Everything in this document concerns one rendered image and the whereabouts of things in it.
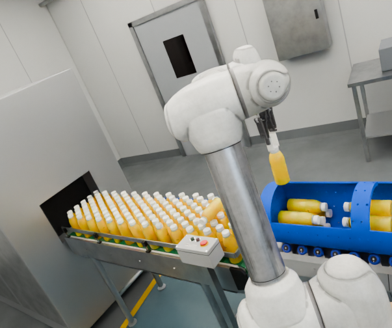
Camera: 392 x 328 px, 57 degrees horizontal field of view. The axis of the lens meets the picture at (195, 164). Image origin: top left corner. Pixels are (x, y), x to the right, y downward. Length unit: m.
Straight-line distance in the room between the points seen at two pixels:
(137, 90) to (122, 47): 0.69
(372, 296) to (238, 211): 0.38
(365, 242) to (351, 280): 0.54
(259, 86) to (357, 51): 3.97
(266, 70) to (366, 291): 0.59
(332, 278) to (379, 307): 0.13
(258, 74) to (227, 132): 0.15
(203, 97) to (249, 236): 0.37
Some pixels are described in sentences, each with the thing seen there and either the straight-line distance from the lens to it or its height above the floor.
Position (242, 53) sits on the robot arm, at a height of 1.86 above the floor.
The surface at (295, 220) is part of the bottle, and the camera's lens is 1.67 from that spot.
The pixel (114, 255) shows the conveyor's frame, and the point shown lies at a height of 0.81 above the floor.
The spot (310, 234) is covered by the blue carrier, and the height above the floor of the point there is 1.09.
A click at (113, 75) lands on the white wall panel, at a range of 6.20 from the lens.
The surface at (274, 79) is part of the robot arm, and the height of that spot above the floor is 1.87.
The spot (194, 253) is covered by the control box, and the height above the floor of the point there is 1.08.
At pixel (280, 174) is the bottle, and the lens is 1.62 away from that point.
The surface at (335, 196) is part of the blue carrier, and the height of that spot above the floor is 1.09.
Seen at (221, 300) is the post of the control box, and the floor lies 0.74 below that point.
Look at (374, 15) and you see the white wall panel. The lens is 4.70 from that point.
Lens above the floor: 2.06
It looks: 22 degrees down
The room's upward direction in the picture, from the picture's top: 22 degrees counter-clockwise
